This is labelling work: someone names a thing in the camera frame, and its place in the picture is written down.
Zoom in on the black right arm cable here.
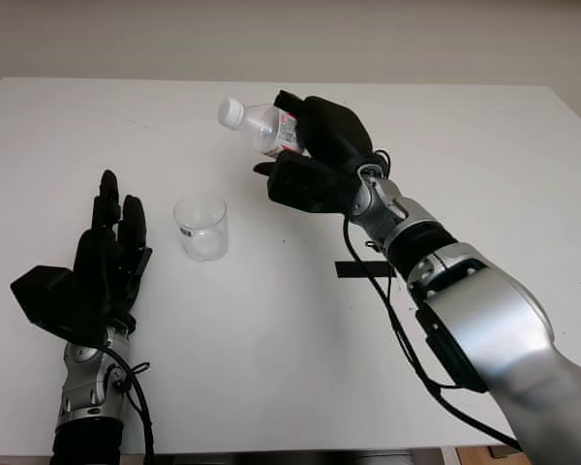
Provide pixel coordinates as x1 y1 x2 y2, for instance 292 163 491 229
340 210 523 452

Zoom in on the clear plastic water bottle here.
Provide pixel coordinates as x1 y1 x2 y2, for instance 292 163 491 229
217 97 312 159

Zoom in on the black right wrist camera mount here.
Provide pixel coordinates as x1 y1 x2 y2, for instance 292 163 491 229
264 152 365 215

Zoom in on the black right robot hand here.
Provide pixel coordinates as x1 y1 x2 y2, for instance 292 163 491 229
253 88 386 181

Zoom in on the clear glass cup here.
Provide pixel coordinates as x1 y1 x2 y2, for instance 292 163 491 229
172 192 229 264

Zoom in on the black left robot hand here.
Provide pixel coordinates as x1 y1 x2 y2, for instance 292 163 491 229
70 169 154 341

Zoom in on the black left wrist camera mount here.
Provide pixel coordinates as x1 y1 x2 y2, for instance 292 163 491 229
10 263 86 341

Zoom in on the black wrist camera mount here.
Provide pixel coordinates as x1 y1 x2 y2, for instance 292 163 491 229
10 263 86 341
264 152 365 215

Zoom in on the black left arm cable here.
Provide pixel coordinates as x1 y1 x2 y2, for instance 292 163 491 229
102 344 157 465

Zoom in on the black tape strip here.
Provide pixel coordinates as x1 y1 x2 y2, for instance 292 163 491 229
334 260 398 281

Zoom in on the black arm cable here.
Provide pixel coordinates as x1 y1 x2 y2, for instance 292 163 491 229
340 210 523 452
102 344 157 465

